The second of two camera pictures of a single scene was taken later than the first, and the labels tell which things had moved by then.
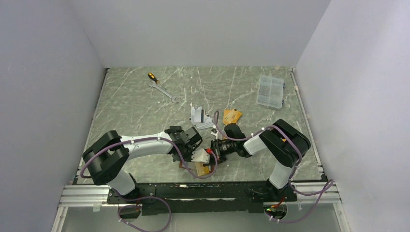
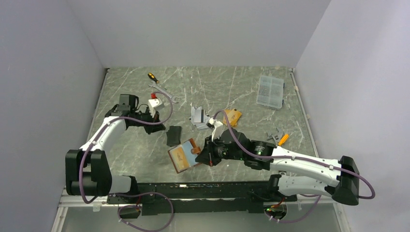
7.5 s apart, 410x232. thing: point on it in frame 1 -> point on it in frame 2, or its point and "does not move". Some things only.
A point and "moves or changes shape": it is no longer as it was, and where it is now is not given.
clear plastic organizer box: x=270 y=92 does not move
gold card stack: x=231 y=116 does not move
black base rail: x=202 y=197 does not move
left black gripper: x=192 y=148 -> x=153 y=128
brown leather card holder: x=198 y=169 moves or changes shape
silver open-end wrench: x=173 y=97 does not move
